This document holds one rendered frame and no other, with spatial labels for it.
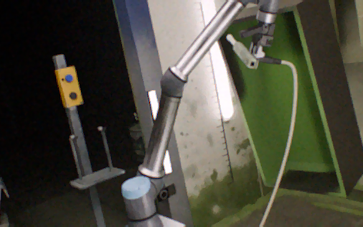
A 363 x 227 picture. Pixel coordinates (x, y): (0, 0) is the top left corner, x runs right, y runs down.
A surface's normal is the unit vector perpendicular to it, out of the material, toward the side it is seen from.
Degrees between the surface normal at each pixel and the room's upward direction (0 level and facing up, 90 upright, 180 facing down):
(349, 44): 90
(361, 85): 57
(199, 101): 90
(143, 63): 90
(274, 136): 90
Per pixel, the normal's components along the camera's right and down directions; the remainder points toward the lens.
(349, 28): -0.77, 0.26
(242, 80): 0.68, -0.01
